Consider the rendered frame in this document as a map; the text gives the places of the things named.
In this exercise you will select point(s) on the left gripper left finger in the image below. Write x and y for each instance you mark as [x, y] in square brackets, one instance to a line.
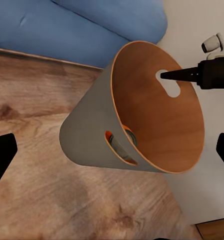
[8, 149]

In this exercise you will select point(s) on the trash can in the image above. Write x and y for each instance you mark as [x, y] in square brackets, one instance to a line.
[170, 131]

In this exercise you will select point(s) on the can of soda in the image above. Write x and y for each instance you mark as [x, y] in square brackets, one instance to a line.
[117, 146]

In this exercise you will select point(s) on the sofa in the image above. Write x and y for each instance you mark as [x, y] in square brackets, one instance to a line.
[87, 33]

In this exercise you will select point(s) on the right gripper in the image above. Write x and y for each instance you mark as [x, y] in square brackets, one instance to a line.
[209, 74]

